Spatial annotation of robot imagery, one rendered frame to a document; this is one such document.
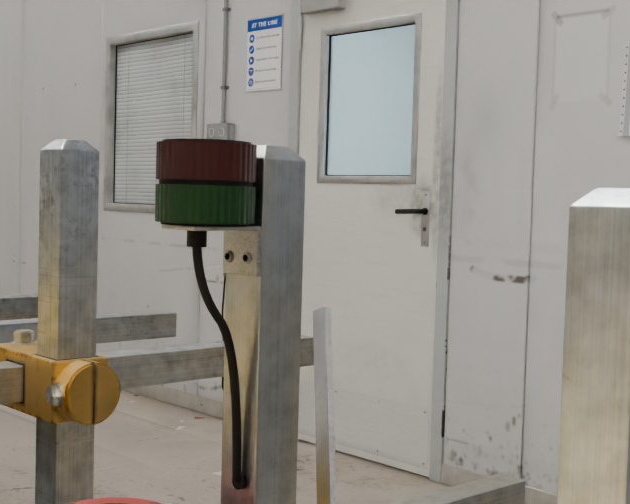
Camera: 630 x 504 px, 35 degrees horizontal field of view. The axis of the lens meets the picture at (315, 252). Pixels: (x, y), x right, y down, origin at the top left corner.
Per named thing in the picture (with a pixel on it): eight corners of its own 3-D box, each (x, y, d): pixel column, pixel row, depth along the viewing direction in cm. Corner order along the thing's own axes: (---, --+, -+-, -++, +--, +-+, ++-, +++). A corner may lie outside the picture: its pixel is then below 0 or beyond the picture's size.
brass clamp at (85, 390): (46, 393, 91) (47, 338, 91) (126, 420, 81) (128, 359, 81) (-19, 401, 87) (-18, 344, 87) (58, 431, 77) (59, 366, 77)
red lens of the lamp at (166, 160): (215, 182, 64) (216, 147, 64) (276, 182, 60) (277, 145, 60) (136, 178, 60) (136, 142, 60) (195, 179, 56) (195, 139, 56)
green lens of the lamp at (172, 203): (214, 220, 64) (215, 186, 64) (275, 224, 60) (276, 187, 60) (135, 220, 60) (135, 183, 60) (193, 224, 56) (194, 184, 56)
